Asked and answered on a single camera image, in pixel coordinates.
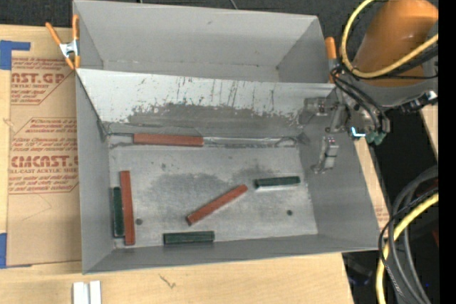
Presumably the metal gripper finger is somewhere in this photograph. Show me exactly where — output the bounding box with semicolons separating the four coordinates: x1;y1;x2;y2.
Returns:
312;135;340;174
304;97;330;117

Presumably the dark green flat block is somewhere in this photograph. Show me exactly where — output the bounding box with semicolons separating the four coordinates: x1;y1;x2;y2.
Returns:
162;230;216;246
112;187;126;239
254;175;301;190

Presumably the grey metal bin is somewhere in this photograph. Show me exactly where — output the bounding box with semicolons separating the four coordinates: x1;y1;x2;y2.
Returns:
72;0;381;275

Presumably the red-brown flat block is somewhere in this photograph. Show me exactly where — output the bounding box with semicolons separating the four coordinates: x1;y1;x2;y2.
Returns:
133;132;205;148
119;170;137;246
185;184;249;226

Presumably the brown cardboard board red print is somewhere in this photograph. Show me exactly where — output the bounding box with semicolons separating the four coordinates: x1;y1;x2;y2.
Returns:
0;23;392;268

